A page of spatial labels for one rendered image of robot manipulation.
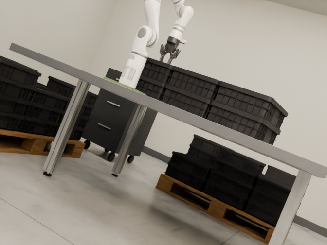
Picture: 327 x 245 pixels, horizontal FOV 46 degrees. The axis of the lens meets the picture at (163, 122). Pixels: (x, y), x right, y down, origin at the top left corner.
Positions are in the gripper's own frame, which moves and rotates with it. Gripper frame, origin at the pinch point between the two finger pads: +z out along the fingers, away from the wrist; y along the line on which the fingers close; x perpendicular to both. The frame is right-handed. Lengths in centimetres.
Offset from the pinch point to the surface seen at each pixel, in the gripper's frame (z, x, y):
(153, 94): 21.8, -7.5, 7.0
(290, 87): -72, 339, -48
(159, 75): 10.4, -7.5, 6.0
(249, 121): 17, -3, 66
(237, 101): 10, -3, 56
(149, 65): 7.0, -8.3, -3.2
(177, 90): 15.1, -7.4, 21.6
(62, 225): 95, -51, 21
